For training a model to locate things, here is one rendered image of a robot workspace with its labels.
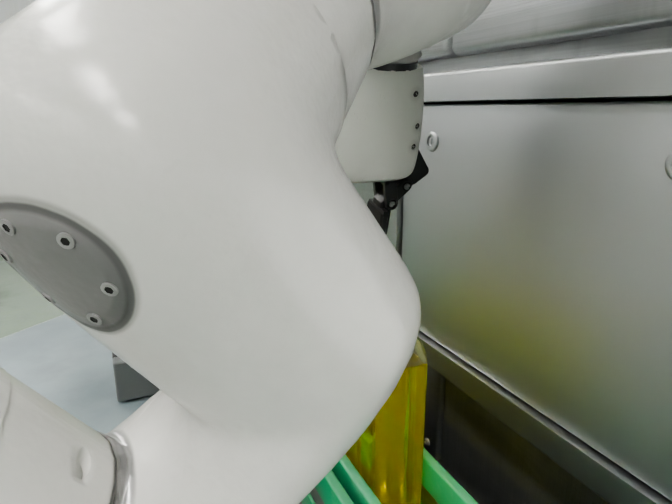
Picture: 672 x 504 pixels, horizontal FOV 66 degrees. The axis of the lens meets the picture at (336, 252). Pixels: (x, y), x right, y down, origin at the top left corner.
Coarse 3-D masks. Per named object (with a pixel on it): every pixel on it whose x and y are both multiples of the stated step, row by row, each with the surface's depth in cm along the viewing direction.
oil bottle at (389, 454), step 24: (408, 384) 45; (384, 408) 45; (408, 408) 46; (384, 432) 46; (408, 432) 47; (360, 456) 48; (384, 456) 46; (408, 456) 48; (384, 480) 47; (408, 480) 48
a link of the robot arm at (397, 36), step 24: (384, 0) 19; (408, 0) 21; (432, 0) 22; (456, 0) 23; (480, 0) 25; (384, 24) 20; (408, 24) 22; (432, 24) 23; (456, 24) 25; (384, 48) 23; (408, 48) 24
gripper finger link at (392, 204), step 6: (378, 186) 49; (384, 186) 47; (390, 186) 47; (396, 186) 47; (384, 192) 47; (390, 192) 47; (396, 192) 48; (384, 198) 48; (390, 198) 48; (396, 198) 48; (384, 204) 48; (390, 204) 48; (396, 204) 48
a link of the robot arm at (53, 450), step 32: (0, 384) 14; (0, 416) 14; (32, 416) 15; (64, 416) 16; (0, 448) 13; (32, 448) 14; (64, 448) 15; (96, 448) 16; (0, 480) 13; (32, 480) 14; (64, 480) 14; (96, 480) 15
